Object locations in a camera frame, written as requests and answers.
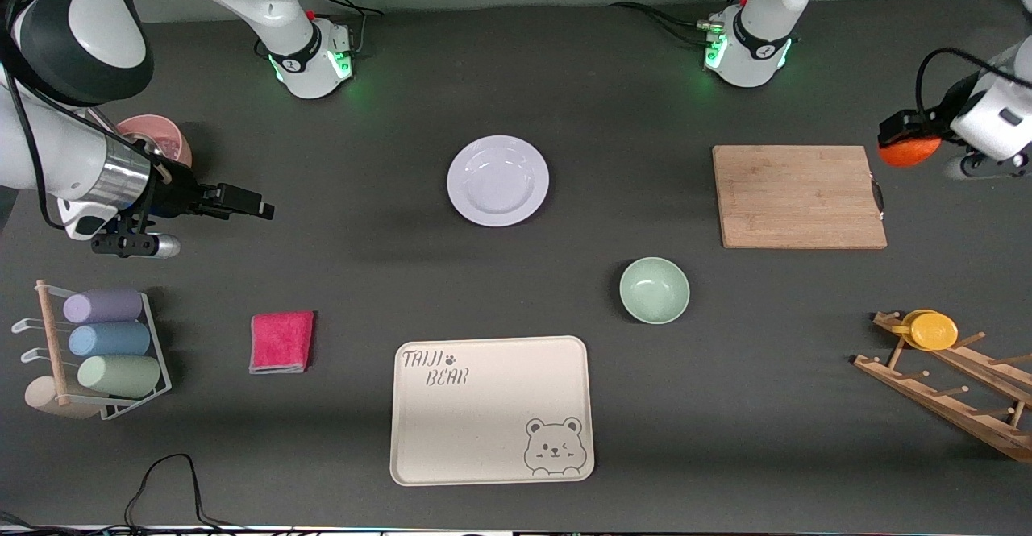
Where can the purple cup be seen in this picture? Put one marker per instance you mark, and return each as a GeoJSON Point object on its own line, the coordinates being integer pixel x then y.
{"type": "Point", "coordinates": [105, 306]}

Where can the pink bowl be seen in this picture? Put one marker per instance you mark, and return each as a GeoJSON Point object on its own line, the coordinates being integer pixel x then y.
{"type": "Point", "coordinates": [149, 126]}

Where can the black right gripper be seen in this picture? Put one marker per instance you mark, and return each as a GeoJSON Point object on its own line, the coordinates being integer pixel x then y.
{"type": "Point", "coordinates": [177, 195]}

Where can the pink folded cloth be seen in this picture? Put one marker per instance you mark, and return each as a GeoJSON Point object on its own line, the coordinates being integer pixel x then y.
{"type": "Point", "coordinates": [281, 342]}

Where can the green cup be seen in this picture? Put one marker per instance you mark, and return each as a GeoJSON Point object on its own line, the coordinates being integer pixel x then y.
{"type": "Point", "coordinates": [121, 376]}

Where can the wooden cutting board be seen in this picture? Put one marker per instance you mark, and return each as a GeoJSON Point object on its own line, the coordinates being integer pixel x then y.
{"type": "Point", "coordinates": [794, 197]}

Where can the wooden peg drying rack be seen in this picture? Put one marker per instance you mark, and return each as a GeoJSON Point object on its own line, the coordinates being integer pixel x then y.
{"type": "Point", "coordinates": [943, 395]}

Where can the beige cup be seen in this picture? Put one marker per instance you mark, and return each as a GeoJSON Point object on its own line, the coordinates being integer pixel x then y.
{"type": "Point", "coordinates": [40, 395]}

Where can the blue cup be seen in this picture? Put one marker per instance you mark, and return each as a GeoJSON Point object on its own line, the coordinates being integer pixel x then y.
{"type": "Point", "coordinates": [109, 340]}

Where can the yellow cup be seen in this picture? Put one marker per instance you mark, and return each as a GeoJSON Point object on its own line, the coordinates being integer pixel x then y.
{"type": "Point", "coordinates": [934, 331]}

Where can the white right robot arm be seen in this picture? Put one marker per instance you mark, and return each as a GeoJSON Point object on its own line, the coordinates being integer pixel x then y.
{"type": "Point", "coordinates": [81, 28]}

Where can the beige bear print tray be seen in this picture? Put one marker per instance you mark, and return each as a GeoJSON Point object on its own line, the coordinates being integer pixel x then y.
{"type": "Point", "coordinates": [484, 415]}

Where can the green bowl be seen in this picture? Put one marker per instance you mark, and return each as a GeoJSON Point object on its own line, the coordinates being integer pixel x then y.
{"type": "Point", "coordinates": [654, 291]}

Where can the metal ladle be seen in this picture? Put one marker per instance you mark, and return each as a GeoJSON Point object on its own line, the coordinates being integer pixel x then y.
{"type": "Point", "coordinates": [103, 121]}

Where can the orange fruit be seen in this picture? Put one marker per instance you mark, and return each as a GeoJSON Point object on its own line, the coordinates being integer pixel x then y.
{"type": "Point", "coordinates": [909, 154]}

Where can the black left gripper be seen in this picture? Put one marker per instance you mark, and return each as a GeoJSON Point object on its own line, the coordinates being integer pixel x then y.
{"type": "Point", "coordinates": [942, 114]}

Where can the white round plate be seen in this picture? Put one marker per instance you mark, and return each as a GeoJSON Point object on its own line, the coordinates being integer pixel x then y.
{"type": "Point", "coordinates": [498, 181]}

